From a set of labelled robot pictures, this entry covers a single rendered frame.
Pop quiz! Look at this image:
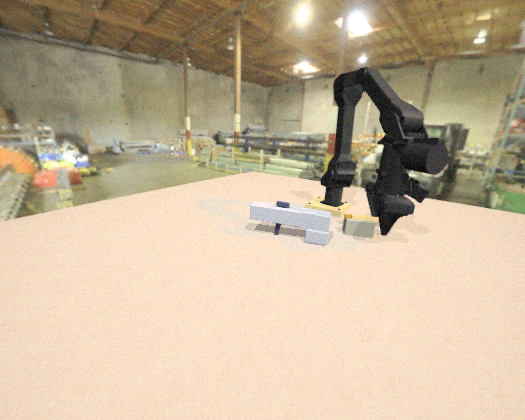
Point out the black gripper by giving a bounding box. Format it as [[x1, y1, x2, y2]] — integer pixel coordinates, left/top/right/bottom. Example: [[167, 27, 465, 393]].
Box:
[[365, 165, 416, 236]]

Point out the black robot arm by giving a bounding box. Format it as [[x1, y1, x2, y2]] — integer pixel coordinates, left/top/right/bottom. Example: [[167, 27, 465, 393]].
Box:
[[320, 67, 449, 207]]

